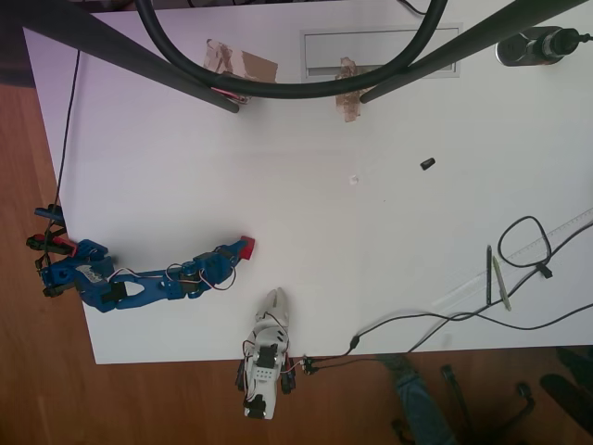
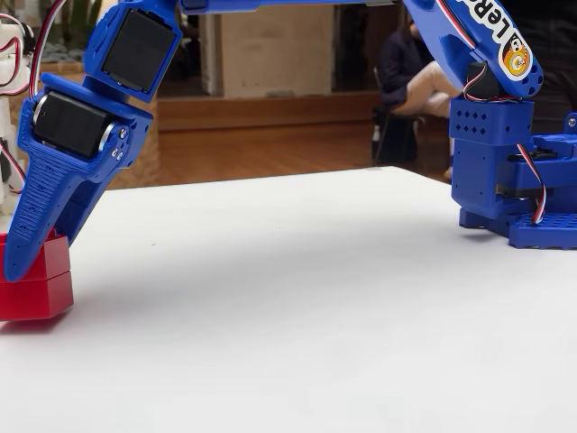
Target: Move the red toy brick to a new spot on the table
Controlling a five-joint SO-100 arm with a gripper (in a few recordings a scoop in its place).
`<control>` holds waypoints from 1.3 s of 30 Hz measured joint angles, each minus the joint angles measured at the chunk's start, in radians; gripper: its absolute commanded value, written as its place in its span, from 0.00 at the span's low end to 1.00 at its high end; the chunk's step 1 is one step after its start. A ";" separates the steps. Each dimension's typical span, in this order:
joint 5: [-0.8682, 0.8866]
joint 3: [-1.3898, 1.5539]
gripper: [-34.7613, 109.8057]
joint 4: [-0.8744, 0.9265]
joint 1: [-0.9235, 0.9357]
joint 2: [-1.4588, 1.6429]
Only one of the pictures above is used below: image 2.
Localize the small red cube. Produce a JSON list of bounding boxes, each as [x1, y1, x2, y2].
[[0, 227, 75, 323]]

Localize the green potted plants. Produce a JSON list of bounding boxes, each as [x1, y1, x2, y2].
[[38, 0, 107, 62]]

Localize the wooden bench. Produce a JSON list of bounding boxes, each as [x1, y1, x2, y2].
[[156, 89, 380, 134]]

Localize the beige pillar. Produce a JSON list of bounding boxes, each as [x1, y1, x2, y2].
[[200, 4, 335, 99]]

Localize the black chair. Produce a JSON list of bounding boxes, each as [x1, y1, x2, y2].
[[370, 67, 454, 167]]

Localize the seated person in dark jacket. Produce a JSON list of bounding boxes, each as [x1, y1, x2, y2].
[[377, 17, 465, 120]]

